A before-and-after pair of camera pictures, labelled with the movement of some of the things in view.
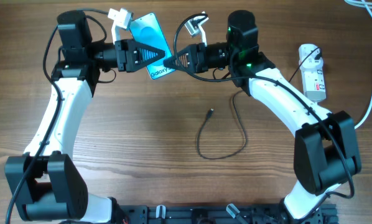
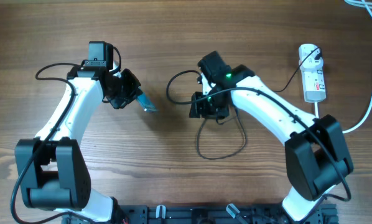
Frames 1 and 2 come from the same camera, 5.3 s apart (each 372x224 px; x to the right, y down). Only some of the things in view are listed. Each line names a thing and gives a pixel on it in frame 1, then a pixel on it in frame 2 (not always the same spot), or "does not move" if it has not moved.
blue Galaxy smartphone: [147, 30] to [146, 104]
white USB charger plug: [310, 62] does not move
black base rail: [219, 214] does not move
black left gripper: [129, 57] to [132, 92]
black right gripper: [193, 50] to [198, 108]
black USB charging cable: [242, 147] does not move
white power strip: [313, 82] does not move
